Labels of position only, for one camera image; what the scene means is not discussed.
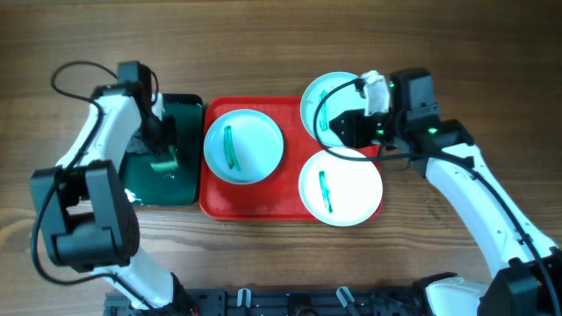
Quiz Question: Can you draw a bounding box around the red plastic tray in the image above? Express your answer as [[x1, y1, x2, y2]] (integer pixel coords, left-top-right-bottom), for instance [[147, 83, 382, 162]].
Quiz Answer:
[[198, 96, 321, 221]]

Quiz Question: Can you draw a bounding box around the green yellow sponge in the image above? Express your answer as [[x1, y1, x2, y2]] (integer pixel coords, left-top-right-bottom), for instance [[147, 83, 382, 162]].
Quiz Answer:
[[150, 145, 179, 172]]

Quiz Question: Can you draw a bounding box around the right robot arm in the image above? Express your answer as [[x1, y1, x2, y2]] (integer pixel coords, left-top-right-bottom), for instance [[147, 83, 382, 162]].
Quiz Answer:
[[329, 68, 561, 315]]

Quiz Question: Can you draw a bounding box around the dark green tray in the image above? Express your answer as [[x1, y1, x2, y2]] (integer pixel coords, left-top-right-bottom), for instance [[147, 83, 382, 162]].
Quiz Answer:
[[119, 94, 204, 206]]

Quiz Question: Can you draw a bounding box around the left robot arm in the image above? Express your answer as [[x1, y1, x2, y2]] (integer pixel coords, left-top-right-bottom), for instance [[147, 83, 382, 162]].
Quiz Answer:
[[30, 61, 198, 315]]

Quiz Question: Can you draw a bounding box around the white plate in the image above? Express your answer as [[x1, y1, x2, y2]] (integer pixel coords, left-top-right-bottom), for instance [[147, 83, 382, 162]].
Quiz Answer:
[[298, 147, 383, 226], [300, 72, 365, 147], [204, 109, 285, 184]]

